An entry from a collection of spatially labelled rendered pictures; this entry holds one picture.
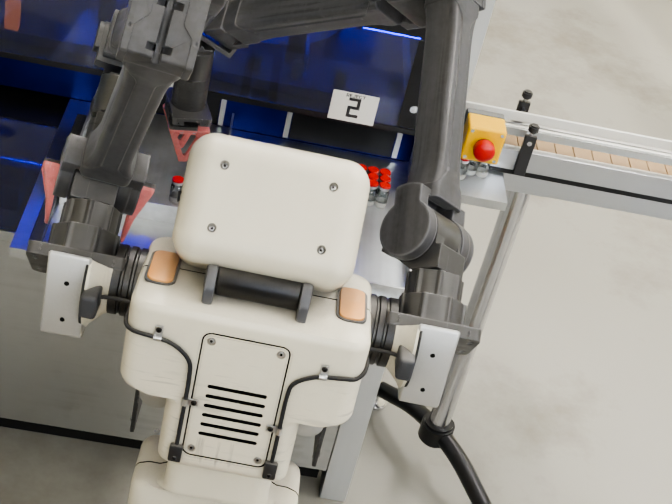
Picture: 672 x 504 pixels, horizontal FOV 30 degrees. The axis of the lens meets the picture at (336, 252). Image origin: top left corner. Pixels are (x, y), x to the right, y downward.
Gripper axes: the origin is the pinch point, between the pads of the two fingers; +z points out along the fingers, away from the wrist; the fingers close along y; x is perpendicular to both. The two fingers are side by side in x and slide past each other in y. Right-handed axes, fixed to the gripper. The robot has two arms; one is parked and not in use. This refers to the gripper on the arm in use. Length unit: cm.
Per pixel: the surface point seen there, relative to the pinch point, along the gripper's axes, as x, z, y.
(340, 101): -29.9, -5.3, 10.6
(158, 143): 0.5, 9.4, 17.1
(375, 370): -50, 56, 7
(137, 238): 7.6, 10.4, -11.5
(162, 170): 0.9, 9.6, 8.4
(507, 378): -108, 96, 47
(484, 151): -55, -3, 0
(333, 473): -48, 89, 8
